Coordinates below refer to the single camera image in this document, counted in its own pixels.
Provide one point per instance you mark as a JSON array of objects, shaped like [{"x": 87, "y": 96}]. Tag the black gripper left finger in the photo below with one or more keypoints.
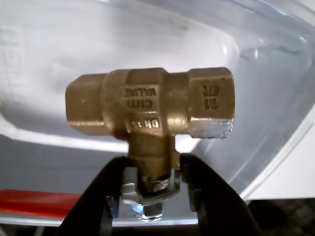
[{"x": 93, "y": 201}]

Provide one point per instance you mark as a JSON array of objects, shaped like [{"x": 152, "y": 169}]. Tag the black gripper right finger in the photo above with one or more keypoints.
[{"x": 216, "y": 204}]

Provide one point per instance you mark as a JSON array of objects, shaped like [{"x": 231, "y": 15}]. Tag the clear plastic box black rim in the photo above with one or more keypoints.
[{"x": 123, "y": 37}]

